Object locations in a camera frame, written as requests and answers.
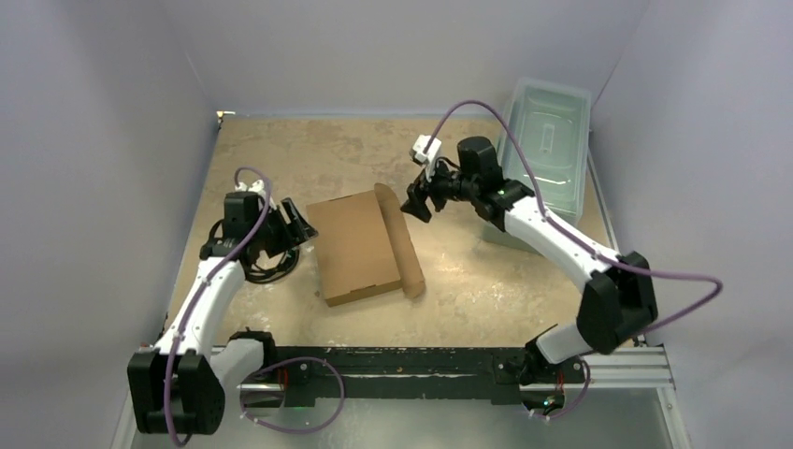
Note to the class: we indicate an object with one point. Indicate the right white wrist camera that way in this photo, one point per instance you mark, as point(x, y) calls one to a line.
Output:
point(425, 150)

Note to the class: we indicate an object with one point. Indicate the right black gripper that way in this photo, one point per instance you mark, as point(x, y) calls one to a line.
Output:
point(427, 192)

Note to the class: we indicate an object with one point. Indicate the brown cardboard box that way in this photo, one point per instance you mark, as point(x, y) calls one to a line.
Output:
point(364, 247)

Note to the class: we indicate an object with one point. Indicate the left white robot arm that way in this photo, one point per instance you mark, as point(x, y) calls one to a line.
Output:
point(210, 304)

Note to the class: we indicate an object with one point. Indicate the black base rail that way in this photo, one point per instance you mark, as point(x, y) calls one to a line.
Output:
point(498, 375)

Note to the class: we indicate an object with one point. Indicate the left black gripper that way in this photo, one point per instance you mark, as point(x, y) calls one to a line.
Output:
point(292, 235)

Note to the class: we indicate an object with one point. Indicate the clear plastic storage bin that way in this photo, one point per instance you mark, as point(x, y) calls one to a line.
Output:
point(551, 122)

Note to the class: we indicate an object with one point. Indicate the aluminium frame rail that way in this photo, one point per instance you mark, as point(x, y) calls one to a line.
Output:
point(629, 403)

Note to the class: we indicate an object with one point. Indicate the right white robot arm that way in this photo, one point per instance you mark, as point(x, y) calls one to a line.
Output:
point(618, 301)

